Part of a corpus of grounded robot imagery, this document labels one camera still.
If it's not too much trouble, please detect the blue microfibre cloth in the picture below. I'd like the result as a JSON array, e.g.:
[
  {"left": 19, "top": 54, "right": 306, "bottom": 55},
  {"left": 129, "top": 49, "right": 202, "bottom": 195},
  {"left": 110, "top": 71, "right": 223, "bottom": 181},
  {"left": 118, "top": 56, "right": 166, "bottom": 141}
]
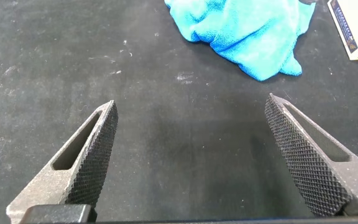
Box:
[{"left": 163, "top": 0, "right": 317, "bottom": 82}]

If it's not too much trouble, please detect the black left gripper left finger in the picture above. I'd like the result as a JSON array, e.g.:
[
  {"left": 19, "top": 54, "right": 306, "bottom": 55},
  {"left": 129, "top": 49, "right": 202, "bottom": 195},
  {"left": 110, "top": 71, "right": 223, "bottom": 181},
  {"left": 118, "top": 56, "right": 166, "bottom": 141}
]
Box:
[{"left": 6, "top": 100, "right": 119, "bottom": 224}]

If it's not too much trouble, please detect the black table cloth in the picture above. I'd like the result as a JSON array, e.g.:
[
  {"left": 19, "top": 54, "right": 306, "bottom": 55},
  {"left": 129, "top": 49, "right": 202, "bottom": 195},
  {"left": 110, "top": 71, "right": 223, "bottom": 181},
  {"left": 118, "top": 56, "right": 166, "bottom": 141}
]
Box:
[{"left": 0, "top": 0, "right": 358, "bottom": 224}]

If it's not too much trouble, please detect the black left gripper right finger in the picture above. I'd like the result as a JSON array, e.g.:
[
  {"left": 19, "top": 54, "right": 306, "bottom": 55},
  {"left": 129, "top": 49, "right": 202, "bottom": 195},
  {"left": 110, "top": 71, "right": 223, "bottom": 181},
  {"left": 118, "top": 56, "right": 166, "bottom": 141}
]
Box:
[{"left": 264, "top": 92, "right": 358, "bottom": 218}]

